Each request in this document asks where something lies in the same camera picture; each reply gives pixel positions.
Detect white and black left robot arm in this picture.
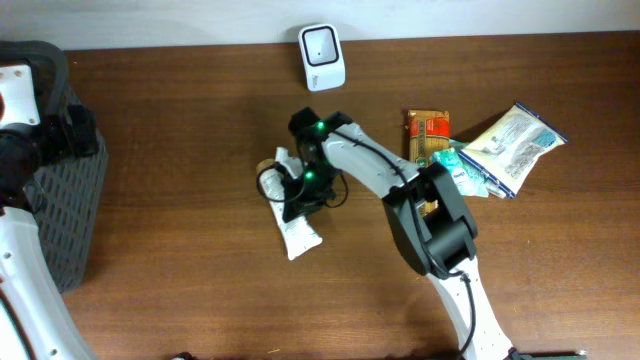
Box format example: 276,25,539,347
1,62,96,359

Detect white barcode scanner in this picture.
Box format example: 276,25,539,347
298,24,346,92

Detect orange spaghetti packet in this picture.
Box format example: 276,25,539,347
403,109,451,217

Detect dark grey plastic basket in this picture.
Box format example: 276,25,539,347
1,41,109,293

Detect yellow noodle packet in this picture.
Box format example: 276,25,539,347
459,102,568,199

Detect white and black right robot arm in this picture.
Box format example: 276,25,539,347
282,108,522,359

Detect white cream tube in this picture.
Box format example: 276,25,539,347
257,157,323,260

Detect mint green wipes pack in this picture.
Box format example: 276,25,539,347
460,156,506,199

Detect teal Kleenex tissue pack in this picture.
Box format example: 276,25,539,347
430,148,475,196

